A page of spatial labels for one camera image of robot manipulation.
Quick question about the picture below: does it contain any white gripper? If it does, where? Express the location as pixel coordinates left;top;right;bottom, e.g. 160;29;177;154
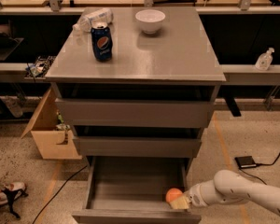
170;184;207;210

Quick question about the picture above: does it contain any grey middle drawer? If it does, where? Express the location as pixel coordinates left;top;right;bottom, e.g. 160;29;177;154
73;137;201;158

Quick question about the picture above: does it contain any white orange sneaker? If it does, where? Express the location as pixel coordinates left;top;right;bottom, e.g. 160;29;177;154
0;181;28;210

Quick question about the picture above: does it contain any grey drawer cabinet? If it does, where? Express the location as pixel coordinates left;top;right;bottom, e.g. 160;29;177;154
45;6;227;160

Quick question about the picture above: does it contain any grey top drawer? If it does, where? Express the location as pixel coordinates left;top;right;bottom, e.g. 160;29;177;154
56;99;214;128

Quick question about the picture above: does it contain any black pedal cable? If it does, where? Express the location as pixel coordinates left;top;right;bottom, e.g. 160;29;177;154
239;140;280;224

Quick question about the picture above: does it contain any clutter tray on shelf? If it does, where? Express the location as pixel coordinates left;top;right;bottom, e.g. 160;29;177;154
25;56;55;78

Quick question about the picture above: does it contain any hand sanitizer pump bottle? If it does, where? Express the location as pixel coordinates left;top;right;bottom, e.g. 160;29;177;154
255;48;274;71

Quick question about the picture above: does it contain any black foot pedal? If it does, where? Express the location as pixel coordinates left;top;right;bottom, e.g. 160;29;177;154
234;156;257;169

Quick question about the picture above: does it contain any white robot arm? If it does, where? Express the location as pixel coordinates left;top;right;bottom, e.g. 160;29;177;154
165;170;280;216

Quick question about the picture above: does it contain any cardboard box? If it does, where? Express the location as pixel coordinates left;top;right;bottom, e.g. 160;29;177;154
21;88;82;160

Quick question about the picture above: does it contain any black floor cable left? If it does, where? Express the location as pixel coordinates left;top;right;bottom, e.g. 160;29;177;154
32;164;89;224

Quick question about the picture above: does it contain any grey drawer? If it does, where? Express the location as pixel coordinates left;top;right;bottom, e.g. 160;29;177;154
73;137;201;158
72;157;201;224
56;99;214;128

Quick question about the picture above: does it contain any white ceramic bowl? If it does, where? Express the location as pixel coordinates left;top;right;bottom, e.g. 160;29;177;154
135;9;165;34

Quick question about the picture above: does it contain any black tripod stand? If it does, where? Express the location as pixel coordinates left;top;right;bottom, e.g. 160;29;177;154
0;182;28;219

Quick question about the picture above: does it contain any grey bottom drawer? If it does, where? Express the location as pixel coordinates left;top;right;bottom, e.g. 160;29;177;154
72;157;201;224

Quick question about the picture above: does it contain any blue Pepsi can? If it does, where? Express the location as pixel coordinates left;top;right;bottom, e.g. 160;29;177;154
91;22;113;62

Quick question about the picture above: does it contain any grey long shelf bench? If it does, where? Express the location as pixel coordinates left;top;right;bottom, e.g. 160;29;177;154
0;6;280;84

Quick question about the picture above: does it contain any orange fruit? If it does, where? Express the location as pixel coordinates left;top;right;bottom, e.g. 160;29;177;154
165;188;183;203

